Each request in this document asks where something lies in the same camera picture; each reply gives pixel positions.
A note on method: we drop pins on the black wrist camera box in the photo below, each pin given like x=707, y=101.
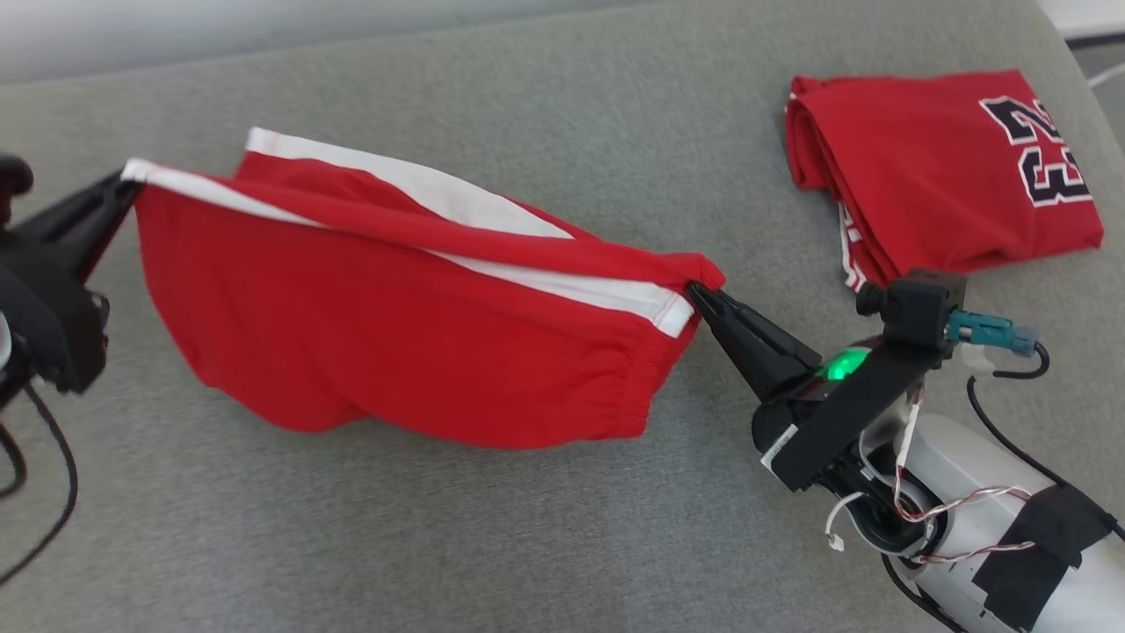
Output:
x=918, y=308
x=13, y=180

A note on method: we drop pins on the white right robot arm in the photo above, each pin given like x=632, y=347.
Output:
x=967, y=453

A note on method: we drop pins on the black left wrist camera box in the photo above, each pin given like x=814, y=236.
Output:
x=13, y=180

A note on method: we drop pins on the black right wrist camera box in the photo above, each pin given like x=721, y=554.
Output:
x=918, y=308

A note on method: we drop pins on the red white basketball jersey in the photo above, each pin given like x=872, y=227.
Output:
x=923, y=158

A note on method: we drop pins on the red shorts white trim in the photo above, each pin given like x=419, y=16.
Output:
x=352, y=334

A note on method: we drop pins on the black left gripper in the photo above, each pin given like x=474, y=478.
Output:
x=44, y=316

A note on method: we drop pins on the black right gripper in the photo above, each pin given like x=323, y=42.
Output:
x=835, y=413

